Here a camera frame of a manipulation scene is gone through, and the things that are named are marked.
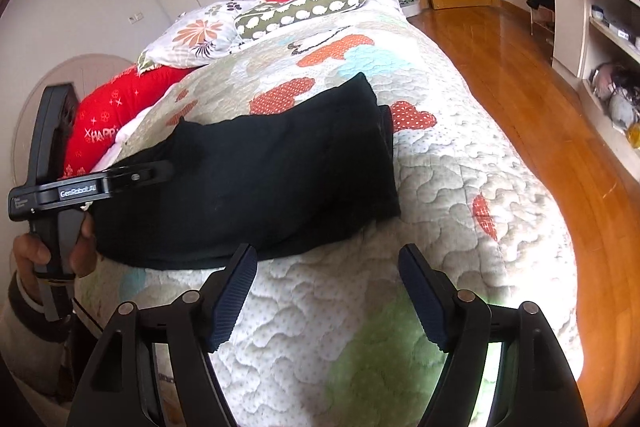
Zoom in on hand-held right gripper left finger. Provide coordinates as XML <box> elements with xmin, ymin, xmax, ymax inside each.
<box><xmin>67</xmin><ymin>243</ymin><xmax>259</xmax><ymax>427</ymax></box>

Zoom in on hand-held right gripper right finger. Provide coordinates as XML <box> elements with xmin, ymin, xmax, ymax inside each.
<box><xmin>397</xmin><ymin>243</ymin><xmax>591</xmax><ymax>427</ymax></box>

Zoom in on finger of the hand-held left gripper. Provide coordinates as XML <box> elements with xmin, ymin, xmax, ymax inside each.
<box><xmin>107</xmin><ymin>160</ymin><xmax>175</xmax><ymax>196</ymax></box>

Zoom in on black pants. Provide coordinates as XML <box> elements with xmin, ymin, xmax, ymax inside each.
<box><xmin>92</xmin><ymin>72</ymin><xmax>402</xmax><ymax>272</ymax></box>

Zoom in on person's left forearm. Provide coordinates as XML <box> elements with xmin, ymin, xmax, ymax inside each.
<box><xmin>0</xmin><ymin>272</ymin><xmax>81</xmax><ymax>408</ymax></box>

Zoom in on person's left hand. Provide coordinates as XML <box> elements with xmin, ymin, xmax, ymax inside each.
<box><xmin>12</xmin><ymin>212</ymin><xmax>99</xmax><ymax>281</ymax></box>

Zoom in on quilted heart-print bedspread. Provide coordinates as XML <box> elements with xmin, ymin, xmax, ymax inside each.
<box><xmin>75</xmin><ymin>4</ymin><xmax>586</xmax><ymax>427</ymax></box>

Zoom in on floral white pillow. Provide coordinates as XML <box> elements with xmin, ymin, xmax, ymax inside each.
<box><xmin>136</xmin><ymin>0</ymin><xmax>263</xmax><ymax>75</ymax></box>

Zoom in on green sheep-print bolster pillow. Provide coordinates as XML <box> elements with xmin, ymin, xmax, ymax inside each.
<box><xmin>234</xmin><ymin>0</ymin><xmax>371</xmax><ymax>42</ymax></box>

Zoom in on white round appliance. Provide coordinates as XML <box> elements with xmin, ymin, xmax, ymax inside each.
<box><xmin>607</xmin><ymin>92</ymin><xmax>639</xmax><ymax>128</ymax></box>

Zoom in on pink white bag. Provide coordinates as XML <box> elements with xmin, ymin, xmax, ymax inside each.
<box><xmin>590</xmin><ymin>62</ymin><xmax>627</xmax><ymax>100</ymax></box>

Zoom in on white television cabinet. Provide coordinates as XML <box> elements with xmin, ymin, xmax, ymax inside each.
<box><xmin>545</xmin><ymin>0</ymin><xmax>640</xmax><ymax>188</ymax></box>

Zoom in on black cable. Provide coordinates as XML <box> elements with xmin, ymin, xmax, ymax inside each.
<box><xmin>73</xmin><ymin>301</ymin><xmax>108</xmax><ymax>339</ymax></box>

